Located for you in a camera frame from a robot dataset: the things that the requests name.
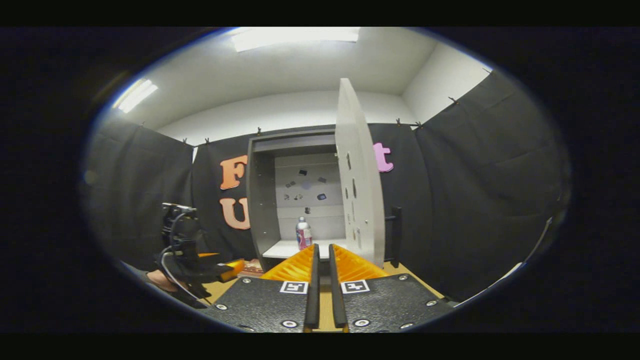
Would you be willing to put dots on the beige cabinet door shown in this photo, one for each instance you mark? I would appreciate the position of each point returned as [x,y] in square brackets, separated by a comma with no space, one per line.
[357,200]

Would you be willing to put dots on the clear bottle with pink label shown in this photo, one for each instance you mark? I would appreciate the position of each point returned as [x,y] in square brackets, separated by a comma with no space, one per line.
[303,235]

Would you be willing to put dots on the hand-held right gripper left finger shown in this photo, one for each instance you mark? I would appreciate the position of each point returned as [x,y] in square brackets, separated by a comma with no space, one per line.
[312,295]

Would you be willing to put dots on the dark grey cabinet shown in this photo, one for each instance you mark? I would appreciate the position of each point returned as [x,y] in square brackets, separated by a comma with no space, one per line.
[262,200]

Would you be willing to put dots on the stack of brown books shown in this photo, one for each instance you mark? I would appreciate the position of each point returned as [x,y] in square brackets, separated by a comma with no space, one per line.
[250,269]

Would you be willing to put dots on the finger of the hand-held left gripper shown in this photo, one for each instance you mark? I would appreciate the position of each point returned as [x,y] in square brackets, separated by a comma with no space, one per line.
[209,255]
[232,269]

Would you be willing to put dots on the black backdrop cloth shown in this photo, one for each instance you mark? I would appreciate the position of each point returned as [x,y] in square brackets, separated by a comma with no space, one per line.
[475,200]

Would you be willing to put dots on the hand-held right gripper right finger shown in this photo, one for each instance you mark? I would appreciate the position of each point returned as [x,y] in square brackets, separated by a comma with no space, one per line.
[337,295]

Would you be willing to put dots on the ceiling light panel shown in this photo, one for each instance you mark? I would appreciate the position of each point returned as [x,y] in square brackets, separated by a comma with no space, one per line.
[135,95]

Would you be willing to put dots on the white sheet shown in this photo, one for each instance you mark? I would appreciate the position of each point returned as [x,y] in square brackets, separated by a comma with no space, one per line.
[500,285]

